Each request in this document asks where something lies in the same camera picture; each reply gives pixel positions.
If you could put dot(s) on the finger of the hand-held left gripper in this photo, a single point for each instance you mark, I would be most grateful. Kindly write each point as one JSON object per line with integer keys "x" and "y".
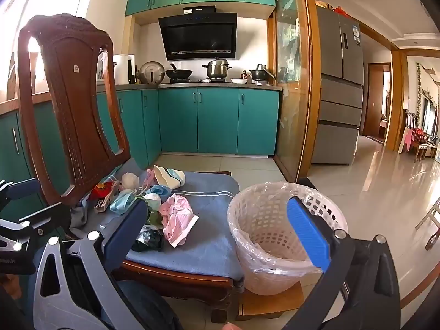
{"x": 41, "y": 221}
{"x": 20, "y": 188}

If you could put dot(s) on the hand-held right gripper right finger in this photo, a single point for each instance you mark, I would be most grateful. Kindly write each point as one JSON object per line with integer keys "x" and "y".
{"x": 306, "y": 230}

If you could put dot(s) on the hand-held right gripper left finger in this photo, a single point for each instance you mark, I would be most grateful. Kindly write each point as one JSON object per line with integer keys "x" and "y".
{"x": 126, "y": 228}

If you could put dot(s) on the dark foil wrapper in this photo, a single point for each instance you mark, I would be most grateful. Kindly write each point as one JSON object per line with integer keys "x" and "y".
{"x": 148, "y": 239}

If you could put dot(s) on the light blue face mask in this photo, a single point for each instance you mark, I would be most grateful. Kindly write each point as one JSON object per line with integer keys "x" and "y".
{"x": 122, "y": 202}

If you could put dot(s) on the white toothpaste box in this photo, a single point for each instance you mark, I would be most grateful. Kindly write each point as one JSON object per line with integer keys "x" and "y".
{"x": 102, "y": 204}

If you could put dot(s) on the white plastic waste basket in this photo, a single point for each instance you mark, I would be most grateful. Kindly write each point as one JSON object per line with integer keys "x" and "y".
{"x": 264, "y": 220}

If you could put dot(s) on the red snack packet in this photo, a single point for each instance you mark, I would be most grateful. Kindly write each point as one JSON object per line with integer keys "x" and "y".
{"x": 101, "y": 189}

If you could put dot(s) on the white mesh bath sponge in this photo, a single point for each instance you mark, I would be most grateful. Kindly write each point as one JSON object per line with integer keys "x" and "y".
{"x": 130, "y": 180}

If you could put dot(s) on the blue fringed cloth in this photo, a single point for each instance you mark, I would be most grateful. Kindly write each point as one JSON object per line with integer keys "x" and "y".
{"x": 161, "y": 191}

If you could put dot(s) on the pink plastic bag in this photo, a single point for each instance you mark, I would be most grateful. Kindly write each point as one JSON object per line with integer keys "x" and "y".
{"x": 178, "y": 218}

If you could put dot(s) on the white blue paper cup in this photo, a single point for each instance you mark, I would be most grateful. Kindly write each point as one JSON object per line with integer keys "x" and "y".
{"x": 170, "y": 177}

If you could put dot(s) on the person's right hand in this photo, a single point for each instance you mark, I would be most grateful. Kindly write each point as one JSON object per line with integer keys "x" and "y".
{"x": 229, "y": 326}

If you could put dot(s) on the grey cloth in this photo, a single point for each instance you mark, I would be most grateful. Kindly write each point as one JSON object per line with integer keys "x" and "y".
{"x": 79, "y": 217}

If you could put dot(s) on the flat cardboard box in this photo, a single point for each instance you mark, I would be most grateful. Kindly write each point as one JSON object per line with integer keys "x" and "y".
{"x": 268, "y": 304}

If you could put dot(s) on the blue striped towel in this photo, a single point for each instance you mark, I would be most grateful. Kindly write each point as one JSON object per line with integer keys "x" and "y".
{"x": 209, "y": 213}

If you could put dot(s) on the carved wooden chair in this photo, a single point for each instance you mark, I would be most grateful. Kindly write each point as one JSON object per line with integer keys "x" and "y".
{"x": 74, "y": 89}

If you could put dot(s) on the wooden table leg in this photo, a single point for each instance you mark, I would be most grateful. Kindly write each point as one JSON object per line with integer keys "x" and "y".
{"x": 433, "y": 233}

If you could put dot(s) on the pink hanging cloth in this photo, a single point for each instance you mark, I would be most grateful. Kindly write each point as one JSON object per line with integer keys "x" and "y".
{"x": 406, "y": 141}

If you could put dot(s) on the teal lower cabinets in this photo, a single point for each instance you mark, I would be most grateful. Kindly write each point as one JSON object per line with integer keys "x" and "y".
{"x": 216, "y": 120}

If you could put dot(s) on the grey refrigerator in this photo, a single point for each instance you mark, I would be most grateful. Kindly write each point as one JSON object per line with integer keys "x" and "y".
{"x": 340, "y": 92}

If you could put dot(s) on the wooden room door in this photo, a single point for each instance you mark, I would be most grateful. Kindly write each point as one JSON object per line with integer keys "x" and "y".
{"x": 374, "y": 103}

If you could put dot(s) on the wooden living room chairs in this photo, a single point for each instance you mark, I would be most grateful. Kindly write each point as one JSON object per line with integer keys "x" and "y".
{"x": 419, "y": 137}

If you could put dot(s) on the glass sliding door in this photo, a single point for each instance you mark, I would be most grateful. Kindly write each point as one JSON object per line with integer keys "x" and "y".
{"x": 292, "y": 75}

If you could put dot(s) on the white countertop appliance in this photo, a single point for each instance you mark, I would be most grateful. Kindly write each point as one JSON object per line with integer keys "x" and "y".
{"x": 121, "y": 69}

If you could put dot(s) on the round steel lid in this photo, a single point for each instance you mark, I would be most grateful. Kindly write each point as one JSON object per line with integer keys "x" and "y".
{"x": 151, "y": 73}

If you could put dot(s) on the black pot with lid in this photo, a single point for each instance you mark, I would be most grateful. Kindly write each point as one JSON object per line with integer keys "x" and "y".
{"x": 260, "y": 74}

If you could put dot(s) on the gas stove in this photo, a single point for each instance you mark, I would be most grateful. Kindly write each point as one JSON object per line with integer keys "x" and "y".
{"x": 196, "y": 80}

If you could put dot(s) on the white bowl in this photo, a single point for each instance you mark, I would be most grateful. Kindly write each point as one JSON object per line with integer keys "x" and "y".
{"x": 239, "y": 80}

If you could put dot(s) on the black wok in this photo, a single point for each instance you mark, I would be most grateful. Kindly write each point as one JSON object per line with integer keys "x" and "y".
{"x": 178, "y": 73}

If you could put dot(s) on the kitchen window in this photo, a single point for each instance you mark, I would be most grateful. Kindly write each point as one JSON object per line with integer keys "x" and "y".
{"x": 41, "y": 10}

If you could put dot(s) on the green vine garland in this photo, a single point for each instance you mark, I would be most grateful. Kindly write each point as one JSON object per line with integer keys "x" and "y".
{"x": 418, "y": 89}

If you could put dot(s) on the steel stock pot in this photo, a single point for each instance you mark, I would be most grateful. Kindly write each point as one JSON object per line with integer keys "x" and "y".
{"x": 217, "y": 69}

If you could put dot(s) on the black range hood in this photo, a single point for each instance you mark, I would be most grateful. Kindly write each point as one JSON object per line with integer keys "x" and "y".
{"x": 197, "y": 36}

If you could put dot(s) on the red bag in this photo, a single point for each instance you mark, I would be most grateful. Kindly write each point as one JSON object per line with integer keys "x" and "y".
{"x": 340, "y": 10}

